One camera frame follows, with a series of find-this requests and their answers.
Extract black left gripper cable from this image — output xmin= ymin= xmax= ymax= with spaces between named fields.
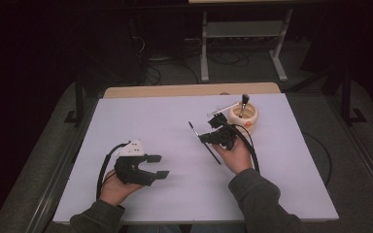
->
xmin=95 ymin=141 xmax=131 ymax=202

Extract cream ringed brush holder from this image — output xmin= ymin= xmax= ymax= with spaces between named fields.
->
xmin=227 ymin=102 xmax=259 ymax=134

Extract person's left hand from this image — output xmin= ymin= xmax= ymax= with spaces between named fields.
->
xmin=99 ymin=168 xmax=145 ymax=208

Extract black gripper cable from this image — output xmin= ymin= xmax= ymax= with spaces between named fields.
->
xmin=218 ymin=115 xmax=334 ymax=188
xmin=95 ymin=141 xmax=131 ymax=202

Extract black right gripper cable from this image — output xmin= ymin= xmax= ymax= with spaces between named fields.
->
xmin=218 ymin=115 xmax=334 ymax=188

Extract white metal stand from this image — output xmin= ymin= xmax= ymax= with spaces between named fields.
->
xmin=199 ymin=9 xmax=295 ymax=83

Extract grey metal floor rail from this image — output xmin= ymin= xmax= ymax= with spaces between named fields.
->
xmin=25 ymin=96 xmax=100 ymax=233
xmin=324 ymin=96 xmax=373 ymax=208

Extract white table board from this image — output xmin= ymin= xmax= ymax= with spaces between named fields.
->
xmin=51 ymin=92 xmax=340 ymax=225

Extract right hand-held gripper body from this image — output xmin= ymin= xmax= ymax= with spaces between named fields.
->
xmin=206 ymin=102 xmax=241 ymax=151

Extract black makeup brush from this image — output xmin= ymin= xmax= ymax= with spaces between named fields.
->
xmin=238 ymin=93 xmax=251 ymax=118

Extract thin black mascara wand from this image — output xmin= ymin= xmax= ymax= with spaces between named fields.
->
xmin=187 ymin=120 xmax=222 ymax=166

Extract black floor cables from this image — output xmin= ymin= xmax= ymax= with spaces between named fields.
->
xmin=128 ymin=18 xmax=251 ymax=85

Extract person's right hand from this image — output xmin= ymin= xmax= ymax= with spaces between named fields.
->
xmin=212 ymin=137 xmax=254 ymax=176

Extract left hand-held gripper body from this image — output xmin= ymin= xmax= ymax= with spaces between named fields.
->
xmin=114 ymin=139 xmax=158 ymax=187

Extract black metal stand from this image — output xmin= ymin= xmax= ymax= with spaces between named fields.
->
xmin=63 ymin=74 xmax=86 ymax=125
xmin=340 ymin=64 xmax=368 ymax=125

